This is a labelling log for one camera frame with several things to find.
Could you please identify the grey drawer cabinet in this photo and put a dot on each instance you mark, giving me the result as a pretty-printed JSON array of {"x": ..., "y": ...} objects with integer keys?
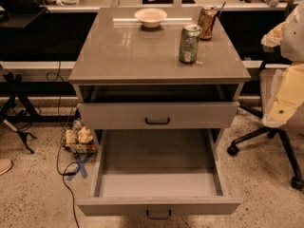
[{"x": 123, "y": 62}]

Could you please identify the colourful snack bag pile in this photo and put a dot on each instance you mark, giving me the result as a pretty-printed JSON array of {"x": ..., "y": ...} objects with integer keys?
[{"x": 78, "y": 139}]

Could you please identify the beige shoe tip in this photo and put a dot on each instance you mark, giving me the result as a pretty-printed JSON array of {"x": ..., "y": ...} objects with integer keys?
[{"x": 5, "y": 165}]

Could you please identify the green soda can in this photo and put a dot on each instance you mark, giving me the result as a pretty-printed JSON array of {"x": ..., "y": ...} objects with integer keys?
[{"x": 189, "y": 43}]

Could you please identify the grey office chair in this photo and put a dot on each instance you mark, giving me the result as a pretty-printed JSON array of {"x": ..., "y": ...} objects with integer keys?
[{"x": 295, "y": 124}]

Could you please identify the black tripod stand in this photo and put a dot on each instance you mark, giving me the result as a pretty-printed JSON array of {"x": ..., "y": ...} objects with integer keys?
[{"x": 19, "y": 108}]

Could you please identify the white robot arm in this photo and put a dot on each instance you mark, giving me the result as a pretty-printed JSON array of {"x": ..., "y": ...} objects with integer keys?
[{"x": 287, "y": 93}]

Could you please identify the black drawer handle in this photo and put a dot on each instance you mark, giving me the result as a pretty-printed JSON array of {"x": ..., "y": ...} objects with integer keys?
[
  {"x": 157, "y": 122},
  {"x": 162, "y": 215}
]

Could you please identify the black upper drawer handle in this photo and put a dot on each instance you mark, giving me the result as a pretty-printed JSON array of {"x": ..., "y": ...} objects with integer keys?
[{"x": 157, "y": 122}]

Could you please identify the black lower drawer handle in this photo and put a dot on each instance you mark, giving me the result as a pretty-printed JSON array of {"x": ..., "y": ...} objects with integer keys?
[{"x": 162, "y": 215}]

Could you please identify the orange soda can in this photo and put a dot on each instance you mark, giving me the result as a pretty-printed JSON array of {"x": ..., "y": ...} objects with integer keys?
[{"x": 207, "y": 17}]

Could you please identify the white ceramic bowl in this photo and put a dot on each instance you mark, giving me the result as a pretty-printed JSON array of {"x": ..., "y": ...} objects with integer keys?
[{"x": 150, "y": 17}]

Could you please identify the grey drawer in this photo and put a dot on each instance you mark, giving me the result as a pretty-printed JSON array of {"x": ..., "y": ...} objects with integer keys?
[
  {"x": 182, "y": 115},
  {"x": 157, "y": 170}
]

